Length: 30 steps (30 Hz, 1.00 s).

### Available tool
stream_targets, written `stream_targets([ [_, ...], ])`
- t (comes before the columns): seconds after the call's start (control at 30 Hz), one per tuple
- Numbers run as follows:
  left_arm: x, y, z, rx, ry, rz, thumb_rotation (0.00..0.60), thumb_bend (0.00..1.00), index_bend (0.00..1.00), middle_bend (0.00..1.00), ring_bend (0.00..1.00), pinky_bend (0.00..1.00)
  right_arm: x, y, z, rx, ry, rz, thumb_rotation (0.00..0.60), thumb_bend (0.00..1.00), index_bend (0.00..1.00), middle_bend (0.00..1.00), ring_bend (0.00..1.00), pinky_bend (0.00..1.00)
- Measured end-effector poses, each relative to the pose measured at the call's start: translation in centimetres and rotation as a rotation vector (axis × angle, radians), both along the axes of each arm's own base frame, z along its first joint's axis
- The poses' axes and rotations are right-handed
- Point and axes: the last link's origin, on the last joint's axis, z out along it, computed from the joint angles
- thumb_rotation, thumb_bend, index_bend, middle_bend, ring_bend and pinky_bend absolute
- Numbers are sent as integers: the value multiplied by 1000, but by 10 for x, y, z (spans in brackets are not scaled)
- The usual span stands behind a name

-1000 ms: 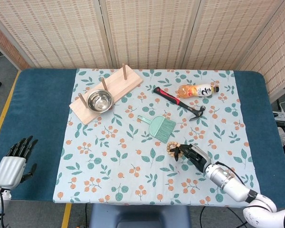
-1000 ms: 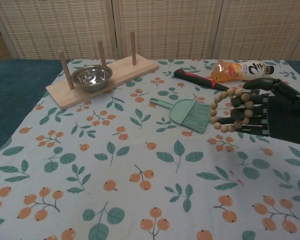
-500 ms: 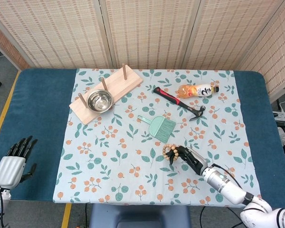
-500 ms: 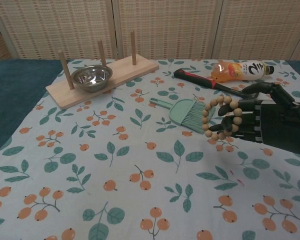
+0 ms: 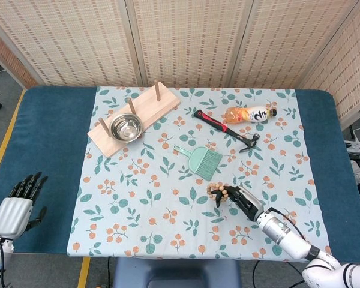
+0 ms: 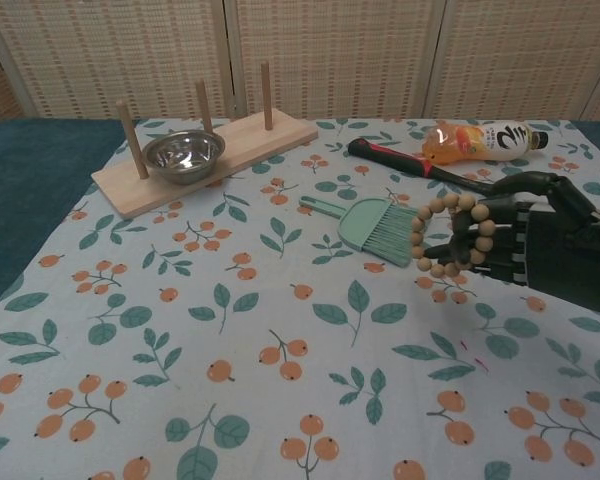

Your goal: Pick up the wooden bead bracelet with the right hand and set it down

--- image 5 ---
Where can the mint green hand brush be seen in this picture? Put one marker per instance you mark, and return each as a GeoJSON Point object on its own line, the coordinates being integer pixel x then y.
{"type": "Point", "coordinates": [202, 163]}

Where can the floral leaf and fruit tablecloth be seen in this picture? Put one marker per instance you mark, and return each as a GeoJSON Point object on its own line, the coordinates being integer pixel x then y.
{"type": "Point", "coordinates": [168, 195]}

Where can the wooden three-peg board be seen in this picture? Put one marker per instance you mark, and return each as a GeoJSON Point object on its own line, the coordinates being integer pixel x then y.
{"type": "Point", "coordinates": [156, 105]}

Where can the teal padded table cover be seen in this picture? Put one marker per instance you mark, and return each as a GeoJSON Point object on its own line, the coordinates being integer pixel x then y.
{"type": "Point", "coordinates": [48, 135]}

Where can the white metal floor stand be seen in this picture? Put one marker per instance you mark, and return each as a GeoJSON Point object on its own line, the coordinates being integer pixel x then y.
{"type": "Point", "coordinates": [358, 145]}

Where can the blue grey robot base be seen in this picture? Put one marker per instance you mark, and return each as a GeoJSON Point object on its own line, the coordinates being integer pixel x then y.
{"type": "Point", "coordinates": [174, 273]}

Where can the red and black claw hammer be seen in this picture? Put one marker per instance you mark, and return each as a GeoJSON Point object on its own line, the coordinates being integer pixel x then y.
{"type": "Point", "coordinates": [216, 123]}

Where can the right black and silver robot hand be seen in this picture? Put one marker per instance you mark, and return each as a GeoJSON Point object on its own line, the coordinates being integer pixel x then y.
{"type": "Point", "coordinates": [249, 204]}

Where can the orange drink plastic bottle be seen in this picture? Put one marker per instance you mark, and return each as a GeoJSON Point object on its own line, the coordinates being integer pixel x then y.
{"type": "Point", "coordinates": [252, 115]}

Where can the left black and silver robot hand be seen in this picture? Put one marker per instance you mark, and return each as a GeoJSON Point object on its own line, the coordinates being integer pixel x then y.
{"type": "Point", "coordinates": [12, 216]}

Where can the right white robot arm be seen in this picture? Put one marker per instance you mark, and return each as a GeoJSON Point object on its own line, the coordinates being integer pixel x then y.
{"type": "Point", "coordinates": [288, 237]}

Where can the woven bamboo screen panel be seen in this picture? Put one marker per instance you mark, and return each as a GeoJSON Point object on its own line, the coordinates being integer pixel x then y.
{"type": "Point", "coordinates": [351, 60]}
{"type": "Point", "coordinates": [9, 60]}
{"type": "Point", "coordinates": [189, 39]}
{"type": "Point", "coordinates": [72, 39]}
{"type": "Point", "coordinates": [288, 39]}

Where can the stainless steel bowl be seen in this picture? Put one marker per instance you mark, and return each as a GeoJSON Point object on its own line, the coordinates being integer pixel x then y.
{"type": "Point", "coordinates": [126, 129]}

